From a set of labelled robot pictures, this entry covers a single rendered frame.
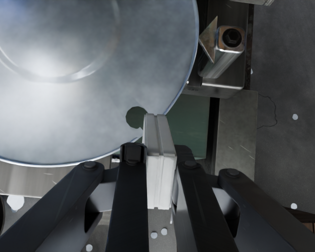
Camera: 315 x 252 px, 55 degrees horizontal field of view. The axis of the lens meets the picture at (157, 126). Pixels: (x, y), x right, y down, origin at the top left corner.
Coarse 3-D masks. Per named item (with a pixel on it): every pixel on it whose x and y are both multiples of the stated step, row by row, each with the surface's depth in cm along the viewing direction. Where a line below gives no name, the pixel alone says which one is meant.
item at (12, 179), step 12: (108, 156) 29; (0, 168) 28; (12, 168) 28; (24, 168) 28; (36, 168) 28; (48, 168) 29; (60, 168) 29; (72, 168) 29; (108, 168) 29; (0, 180) 28; (12, 180) 28; (24, 180) 28; (36, 180) 28; (48, 180) 28; (0, 192) 28; (12, 192) 28; (24, 192) 28; (36, 192) 28
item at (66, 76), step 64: (0, 0) 30; (64, 0) 30; (128, 0) 31; (192, 0) 32; (0, 64) 29; (64, 64) 29; (128, 64) 30; (192, 64) 30; (0, 128) 28; (64, 128) 29; (128, 128) 29
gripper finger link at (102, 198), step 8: (112, 168) 14; (104, 176) 13; (112, 176) 13; (104, 184) 13; (112, 184) 13; (96, 192) 13; (104, 192) 13; (112, 192) 13; (88, 200) 13; (96, 200) 13; (104, 200) 13; (112, 200) 13; (88, 208) 13; (96, 208) 13; (104, 208) 13
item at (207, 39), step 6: (216, 18) 31; (210, 24) 31; (216, 24) 31; (204, 30) 31; (210, 30) 31; (198, 36) 31; (204, 36) 31; (210, 36) 31; (204, 42) 31; (210, 42) 31; (204, 48) 31; (210, 48) 31; (210, 54) 31; (210, 60) 31
